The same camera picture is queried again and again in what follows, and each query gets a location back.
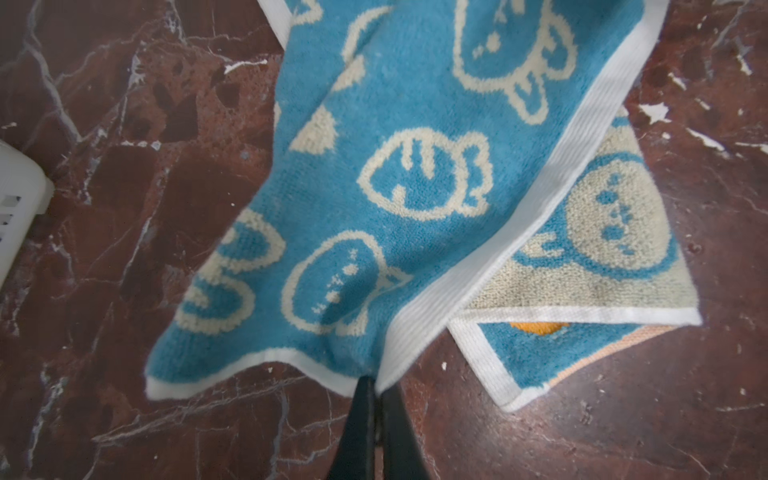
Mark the white plastic perforated basket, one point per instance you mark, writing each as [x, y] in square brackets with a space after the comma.
[25, 193]

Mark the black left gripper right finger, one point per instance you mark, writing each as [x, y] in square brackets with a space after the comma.
[402, 457]

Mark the blue bunny pattern towel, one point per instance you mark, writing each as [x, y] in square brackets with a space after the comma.
[461, 166]

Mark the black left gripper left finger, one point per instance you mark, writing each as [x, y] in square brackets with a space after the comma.
[355, 455]

